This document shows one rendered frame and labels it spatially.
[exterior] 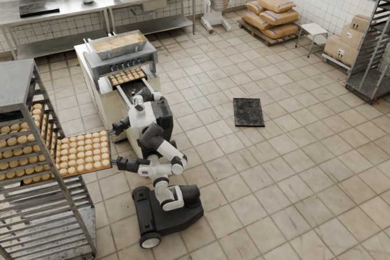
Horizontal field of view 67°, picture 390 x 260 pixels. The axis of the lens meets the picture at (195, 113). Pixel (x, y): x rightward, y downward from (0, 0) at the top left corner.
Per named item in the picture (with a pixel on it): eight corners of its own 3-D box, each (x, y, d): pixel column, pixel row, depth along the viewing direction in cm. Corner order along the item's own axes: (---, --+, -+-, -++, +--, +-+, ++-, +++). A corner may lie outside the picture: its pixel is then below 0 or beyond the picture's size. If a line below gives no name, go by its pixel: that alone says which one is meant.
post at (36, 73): (94, 206, 300) (33, 57, 189) (94, 208, 298) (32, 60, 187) (91, 206, 299) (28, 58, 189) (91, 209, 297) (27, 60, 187)
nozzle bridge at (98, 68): (91, 80, 344) (83, 54, 322) (149, 63, 370) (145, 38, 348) (98, 94, 322) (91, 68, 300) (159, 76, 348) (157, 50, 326)
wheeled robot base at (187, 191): (192, 185, 329) (192, 165, 307) (208, 227, 291) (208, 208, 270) (135, 199, 316) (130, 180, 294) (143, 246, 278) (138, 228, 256)
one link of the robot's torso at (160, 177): (166, 172, 275) (156, 138, 244) (171, 188, 262) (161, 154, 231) (151, 177, 273) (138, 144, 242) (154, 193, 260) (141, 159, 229)
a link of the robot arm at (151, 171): (143, 169, 212) (161, 170, 209) (138, 176, 204) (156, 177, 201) (141, 161, 210) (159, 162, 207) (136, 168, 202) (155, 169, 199)
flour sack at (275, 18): (272, 27, 551) (273, 18, 540) (257, 19, 578) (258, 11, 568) (300, 19, 578) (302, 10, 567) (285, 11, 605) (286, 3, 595)
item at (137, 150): (127, 141, 384) (114, 85, 326) (152, 133, 397) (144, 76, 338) (148, 180, 337) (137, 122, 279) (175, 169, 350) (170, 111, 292)
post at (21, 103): (97, 248, 267) (24, 98, 156) (97, 252, 265) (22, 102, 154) (93, 249, 266) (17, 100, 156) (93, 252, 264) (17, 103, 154)
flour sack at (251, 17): (241, 19, 617) (242, 11, 606) (257, 15, 633) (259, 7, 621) (264, 32, 569) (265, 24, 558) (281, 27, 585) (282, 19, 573)
